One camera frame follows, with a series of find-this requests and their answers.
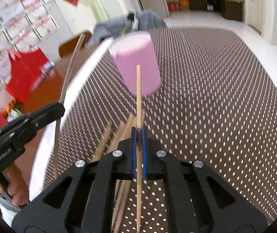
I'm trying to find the dark wooden desk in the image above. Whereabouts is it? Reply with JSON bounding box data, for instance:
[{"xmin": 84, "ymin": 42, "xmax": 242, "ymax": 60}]
[{"xmin": 189, "ymin": 0, "xmax": 245, "ymax": 22}]

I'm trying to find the red cardboard box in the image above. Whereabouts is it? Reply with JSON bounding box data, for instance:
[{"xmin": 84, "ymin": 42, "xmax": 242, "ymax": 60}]
[{"xmin": 167, "ymin": 1, "xmax": 179, "ymax": 13}]

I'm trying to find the brown wooden chair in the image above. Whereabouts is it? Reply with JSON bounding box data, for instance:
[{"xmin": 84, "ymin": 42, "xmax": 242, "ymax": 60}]
[{"xmin": 58, "ymin": 30, "xmax": 92, "ymax": 58}]

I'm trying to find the orange cardboard box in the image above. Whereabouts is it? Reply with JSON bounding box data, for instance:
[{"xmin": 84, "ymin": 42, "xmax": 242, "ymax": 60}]
[{"xmin": 178, "ymin": 0, "xmax": 190, "ymax": 11}]

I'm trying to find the pink cylindrical cup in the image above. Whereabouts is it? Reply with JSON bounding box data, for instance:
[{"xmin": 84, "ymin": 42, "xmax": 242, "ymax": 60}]
[{"xmin": 109, "ymin": 31, "xmax": 161, "ymax": 96}]

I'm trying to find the grey jacket on chair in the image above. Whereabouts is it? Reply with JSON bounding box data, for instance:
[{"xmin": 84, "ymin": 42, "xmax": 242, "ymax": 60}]
[{"xmin": 86, "ymin": 10, "xmax": 167, "ymax": 46}]

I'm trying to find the red tote bag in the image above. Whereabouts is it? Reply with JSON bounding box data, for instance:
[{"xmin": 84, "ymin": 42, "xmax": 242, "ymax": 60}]
[{"xmin": 6, "ymin": 48, "xmax": 50, "ymax": 104}]

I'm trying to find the wooden chopstick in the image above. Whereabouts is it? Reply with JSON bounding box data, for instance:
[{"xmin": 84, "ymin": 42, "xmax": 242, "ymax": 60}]
[
  {"xmin": 136, "ymin": 65, "xmax": 142, "ymax": 232},
  {"xmin": 107, "ymin": 113, "xmax": 136, "ymax": 232},
  {"xmin": 91, "ymin": 121, "xmax": 113, "ymax": 162},
  {"xmin": 53, "ymin": 34, "xmax": 85, "ymax": 180}
]

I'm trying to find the brown polka dot mat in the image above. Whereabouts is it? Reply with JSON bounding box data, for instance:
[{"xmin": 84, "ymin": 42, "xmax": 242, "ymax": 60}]
[{"xmin": 42, "ymin": 26, "xmax": 277, "ymax": 233}]

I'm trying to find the person's left hand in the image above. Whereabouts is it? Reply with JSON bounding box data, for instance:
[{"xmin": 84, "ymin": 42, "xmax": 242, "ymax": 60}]
[{"xmin": 0, "ymin": 163, "xmax": 29, "ymax": 206}]

